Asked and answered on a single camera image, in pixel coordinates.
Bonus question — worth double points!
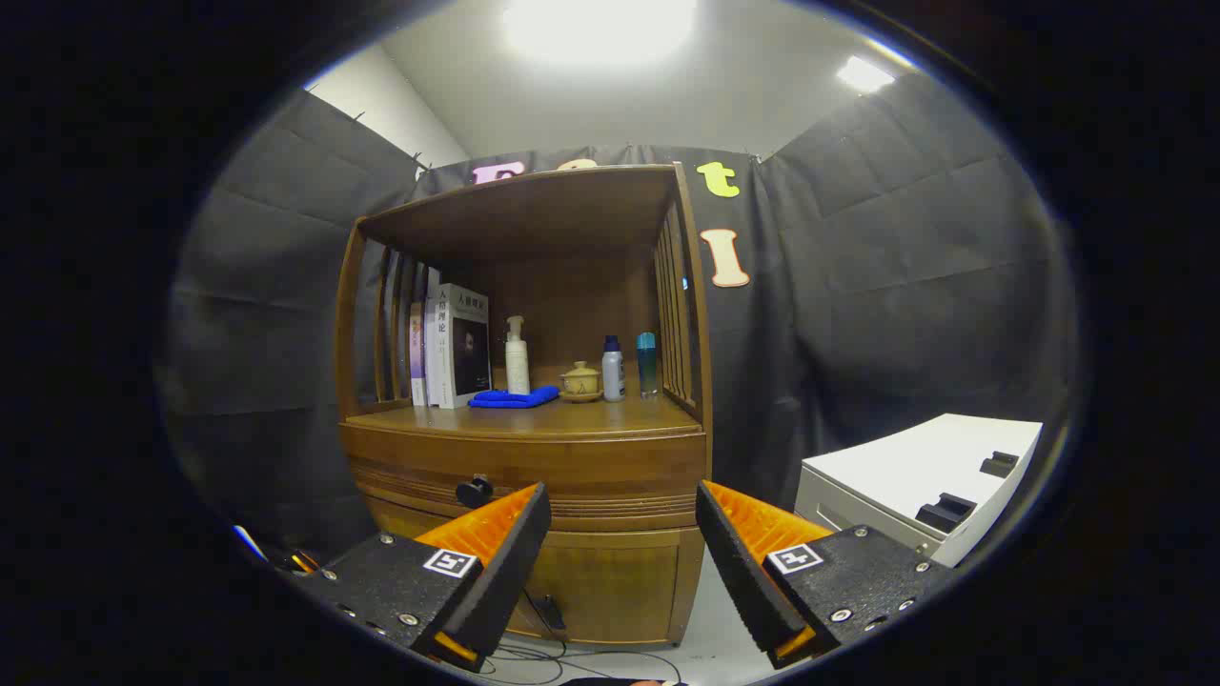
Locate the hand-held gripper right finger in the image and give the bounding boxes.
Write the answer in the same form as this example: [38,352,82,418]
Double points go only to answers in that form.
[695,479,957,670]

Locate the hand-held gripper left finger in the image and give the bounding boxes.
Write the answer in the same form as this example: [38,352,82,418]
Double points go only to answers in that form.
[303,481,553,674]

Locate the wooden drawer with black knob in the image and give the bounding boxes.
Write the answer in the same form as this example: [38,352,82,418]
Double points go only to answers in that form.
[341,422,708,532]

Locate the brown wooden cabinet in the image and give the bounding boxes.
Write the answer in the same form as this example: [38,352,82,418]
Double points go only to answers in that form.
[333,162,714,647]

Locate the wooden countertop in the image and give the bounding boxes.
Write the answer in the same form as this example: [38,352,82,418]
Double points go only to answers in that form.
[345,376,703,441]

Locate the white filing cabinet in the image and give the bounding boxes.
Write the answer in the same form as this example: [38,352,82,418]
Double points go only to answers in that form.
[794,414,1044,569]

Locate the folded blue cloth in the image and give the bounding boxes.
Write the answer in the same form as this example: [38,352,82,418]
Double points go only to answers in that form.
[468,385,560,410]

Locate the yellow lidded teacup with saucer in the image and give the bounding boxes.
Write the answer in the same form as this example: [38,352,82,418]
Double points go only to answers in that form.
[559,361,603,404]

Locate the white pump bottle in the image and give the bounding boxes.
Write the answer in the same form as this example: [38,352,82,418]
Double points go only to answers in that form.
[504,315,531,395]

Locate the white bottle with blue cap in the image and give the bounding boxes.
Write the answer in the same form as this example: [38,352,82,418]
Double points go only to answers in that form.
[601,334,626,402]

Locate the thick white portrait book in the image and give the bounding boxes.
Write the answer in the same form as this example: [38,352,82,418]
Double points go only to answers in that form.
[434,283,493,410]

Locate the thin white book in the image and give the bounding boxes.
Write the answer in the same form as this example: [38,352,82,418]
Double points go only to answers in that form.
[424,297,441,408]

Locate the purple book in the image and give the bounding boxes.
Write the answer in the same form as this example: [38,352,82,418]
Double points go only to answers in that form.
[409,303,427,407]

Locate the small ceiling light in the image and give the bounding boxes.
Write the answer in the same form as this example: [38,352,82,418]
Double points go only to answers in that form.
[837,55,897,94]

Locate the large ceiling light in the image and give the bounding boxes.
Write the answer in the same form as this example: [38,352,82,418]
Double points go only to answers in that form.
[502,0,699,68]

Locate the black floor cables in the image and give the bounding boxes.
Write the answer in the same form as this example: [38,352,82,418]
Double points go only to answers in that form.
[481,591,682,685]

